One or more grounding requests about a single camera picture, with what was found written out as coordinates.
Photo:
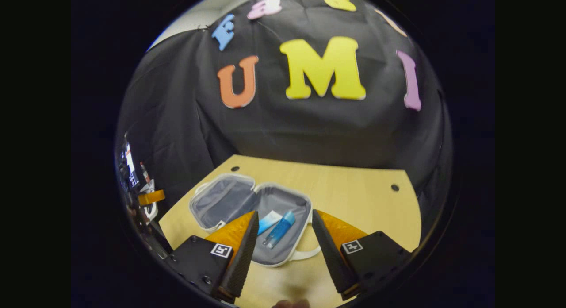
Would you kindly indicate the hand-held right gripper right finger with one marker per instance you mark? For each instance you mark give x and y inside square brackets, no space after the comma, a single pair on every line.
[329,255]

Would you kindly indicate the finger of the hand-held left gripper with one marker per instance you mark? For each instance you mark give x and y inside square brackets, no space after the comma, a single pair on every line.
[152,197]

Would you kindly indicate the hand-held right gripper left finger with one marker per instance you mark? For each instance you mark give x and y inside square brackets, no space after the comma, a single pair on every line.
[243,259]

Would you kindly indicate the blue skin care bottle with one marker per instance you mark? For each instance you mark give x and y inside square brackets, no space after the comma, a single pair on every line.
[279,230]

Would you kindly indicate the small pale blue tube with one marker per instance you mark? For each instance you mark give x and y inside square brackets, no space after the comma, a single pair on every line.
[269,220]

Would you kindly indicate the white suitcase with grey lining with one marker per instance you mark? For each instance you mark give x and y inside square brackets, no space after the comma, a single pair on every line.
[221,202]

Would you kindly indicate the black backdrop cloth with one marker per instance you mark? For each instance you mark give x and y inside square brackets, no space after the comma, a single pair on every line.
[309,131]

